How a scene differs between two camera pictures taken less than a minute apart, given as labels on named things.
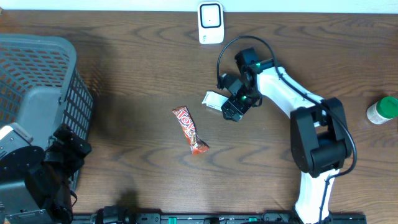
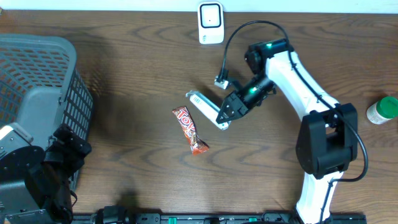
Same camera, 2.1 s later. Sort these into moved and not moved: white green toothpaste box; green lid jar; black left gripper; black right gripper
Moved: white green toothpaste box
Not moved: black left gripper; black right gripper; green lid jar
